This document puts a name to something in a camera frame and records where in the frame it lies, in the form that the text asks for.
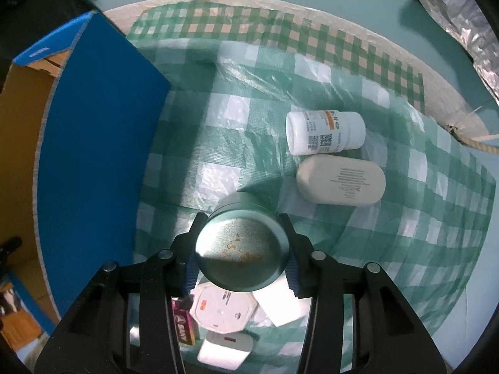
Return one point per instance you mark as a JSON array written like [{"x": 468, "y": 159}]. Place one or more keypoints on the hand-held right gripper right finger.
[{"x": 293, "y": 276}]

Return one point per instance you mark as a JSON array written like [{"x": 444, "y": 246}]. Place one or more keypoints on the green checkered tablecloth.
[{"x": 234, "y": 132}]

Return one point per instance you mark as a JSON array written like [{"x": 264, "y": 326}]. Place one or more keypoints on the pink packet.
[{"x": 183, "y": 327}]

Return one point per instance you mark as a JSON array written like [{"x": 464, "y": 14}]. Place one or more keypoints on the white power bank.
[{"x": 226, "y": 350}]

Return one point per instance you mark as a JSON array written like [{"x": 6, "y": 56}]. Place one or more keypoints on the beige oval case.
[{"x": 341, "y": 181}]

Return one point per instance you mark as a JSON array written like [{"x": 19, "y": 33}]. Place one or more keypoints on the white pill bottle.
[{"x": 323, "y": 132}]

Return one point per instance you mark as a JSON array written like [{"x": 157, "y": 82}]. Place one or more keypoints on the silver foil sheet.
[{"x": 460, "y": 19}]

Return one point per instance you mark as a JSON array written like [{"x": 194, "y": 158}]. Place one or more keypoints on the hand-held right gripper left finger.
[{"x": 190, "y": 270}]

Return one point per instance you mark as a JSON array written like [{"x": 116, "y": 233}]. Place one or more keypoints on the large black object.
[{"x": 35, "y": 0}]

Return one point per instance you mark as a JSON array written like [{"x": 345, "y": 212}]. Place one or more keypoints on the white square box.
[{"x": 280, "y": 304}]

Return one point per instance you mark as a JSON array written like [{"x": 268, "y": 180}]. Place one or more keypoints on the blue-edged cardboard box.
[{"x": 97, "y": 144}]

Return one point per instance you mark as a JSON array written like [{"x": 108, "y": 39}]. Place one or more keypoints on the white octagonal box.
[{"x": 222, "y": 311}]

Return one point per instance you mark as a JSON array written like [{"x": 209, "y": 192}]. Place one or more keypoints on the green round metal tin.
[{"x": 241, "y": 249}]

